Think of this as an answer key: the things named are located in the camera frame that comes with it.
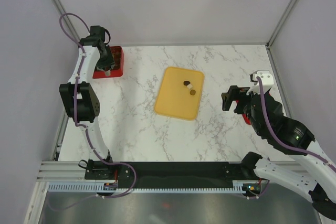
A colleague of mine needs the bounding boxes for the yellow plastic tray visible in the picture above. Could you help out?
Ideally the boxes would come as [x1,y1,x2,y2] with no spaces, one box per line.
[154,67,205,121]

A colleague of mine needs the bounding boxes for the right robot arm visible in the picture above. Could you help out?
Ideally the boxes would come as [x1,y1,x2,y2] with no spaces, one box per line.
[221,86,335,220]

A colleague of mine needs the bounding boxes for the right aluminium frame post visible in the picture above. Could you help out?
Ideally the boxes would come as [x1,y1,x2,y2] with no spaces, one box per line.
[266,0,299,50]

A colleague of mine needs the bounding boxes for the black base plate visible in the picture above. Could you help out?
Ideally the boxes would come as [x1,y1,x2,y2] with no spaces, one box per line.
[85,160,259,188]

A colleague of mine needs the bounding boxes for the metal serving tongs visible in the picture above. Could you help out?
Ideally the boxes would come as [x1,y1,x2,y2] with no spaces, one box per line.
[104,70,111,77]

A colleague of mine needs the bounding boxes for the red box lid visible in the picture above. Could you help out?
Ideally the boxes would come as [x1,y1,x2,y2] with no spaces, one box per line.
[237,88,274,125]

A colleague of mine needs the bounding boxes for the grey slotted cable duct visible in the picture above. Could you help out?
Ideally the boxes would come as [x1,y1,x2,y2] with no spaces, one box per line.
[47,182,246,194]

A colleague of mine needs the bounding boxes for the red compartment box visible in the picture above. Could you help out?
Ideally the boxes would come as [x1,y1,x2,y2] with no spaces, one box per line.
[93,46,124,79]

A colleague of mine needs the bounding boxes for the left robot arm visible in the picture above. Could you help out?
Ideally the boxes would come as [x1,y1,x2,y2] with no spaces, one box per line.
[59,26,115,179]

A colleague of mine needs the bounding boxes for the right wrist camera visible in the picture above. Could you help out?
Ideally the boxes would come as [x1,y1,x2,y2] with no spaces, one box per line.
[247,70,275,95]

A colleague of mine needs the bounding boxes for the left aluminium frame post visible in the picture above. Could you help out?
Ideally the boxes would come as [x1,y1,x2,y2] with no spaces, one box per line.
[51,0,83,53]

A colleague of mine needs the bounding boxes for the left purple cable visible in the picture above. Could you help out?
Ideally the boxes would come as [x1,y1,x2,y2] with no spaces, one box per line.
[47,13,137,213]

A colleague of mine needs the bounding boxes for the aluminium frame post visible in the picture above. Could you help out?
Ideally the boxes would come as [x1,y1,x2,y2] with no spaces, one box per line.
[51,0,83,53]
[266,0,299,50]

